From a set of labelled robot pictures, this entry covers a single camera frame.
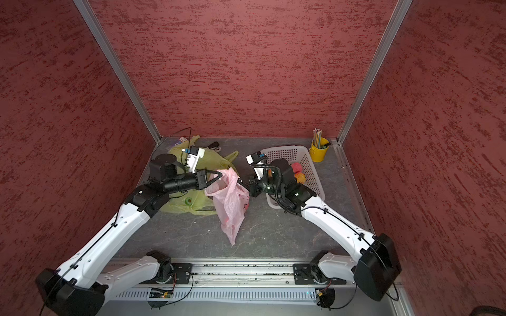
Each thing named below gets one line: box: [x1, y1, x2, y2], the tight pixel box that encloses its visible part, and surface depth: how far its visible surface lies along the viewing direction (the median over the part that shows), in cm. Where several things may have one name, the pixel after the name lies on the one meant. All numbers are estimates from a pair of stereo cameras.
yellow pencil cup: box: [309, 136, 330, 163], surface depth 108 cm
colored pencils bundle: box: [312, 127, 323, 149], surface depth 105 cm
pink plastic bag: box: [204, 167, 251, 246], surface depth 72 cm
